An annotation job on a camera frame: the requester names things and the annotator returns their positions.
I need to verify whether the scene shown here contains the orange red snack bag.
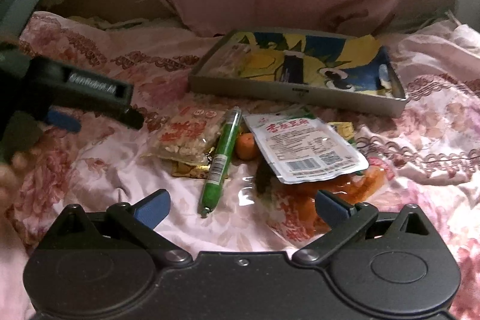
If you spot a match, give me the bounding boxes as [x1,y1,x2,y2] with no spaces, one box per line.
[263,165,388,244]

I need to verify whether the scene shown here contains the green sausage stick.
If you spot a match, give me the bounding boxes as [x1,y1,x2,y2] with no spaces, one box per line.
[199,106,242,218]

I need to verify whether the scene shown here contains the white tofu snack packet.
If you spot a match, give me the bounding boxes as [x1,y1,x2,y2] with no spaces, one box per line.
[243,107,368,184]

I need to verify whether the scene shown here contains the yellow green snack packet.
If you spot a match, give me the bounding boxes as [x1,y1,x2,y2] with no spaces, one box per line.
[329,122,356,146]

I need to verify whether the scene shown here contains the dark dried snack clear bag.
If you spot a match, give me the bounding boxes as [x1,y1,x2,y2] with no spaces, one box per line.
[238,157,277,208]

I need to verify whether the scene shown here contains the rice cracker snack bag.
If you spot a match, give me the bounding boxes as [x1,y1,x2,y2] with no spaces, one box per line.
[145,106,226,166]

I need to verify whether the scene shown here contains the small orange fruit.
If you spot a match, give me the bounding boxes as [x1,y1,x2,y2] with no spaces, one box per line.
[235,132,260,161]

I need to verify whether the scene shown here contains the gold foil snack packet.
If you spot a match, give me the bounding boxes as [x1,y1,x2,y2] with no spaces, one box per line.
[172,162,210,179]

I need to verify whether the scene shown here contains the person's left hand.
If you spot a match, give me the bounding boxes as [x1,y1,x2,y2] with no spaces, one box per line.
[0,153,30,213]

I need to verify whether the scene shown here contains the pink floral bedsheet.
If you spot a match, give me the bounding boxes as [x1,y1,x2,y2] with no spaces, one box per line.
[1,11,479,319]

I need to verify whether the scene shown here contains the metal cartoon tin tray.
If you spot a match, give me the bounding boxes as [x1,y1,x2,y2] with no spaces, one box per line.
[189,28,408,118]

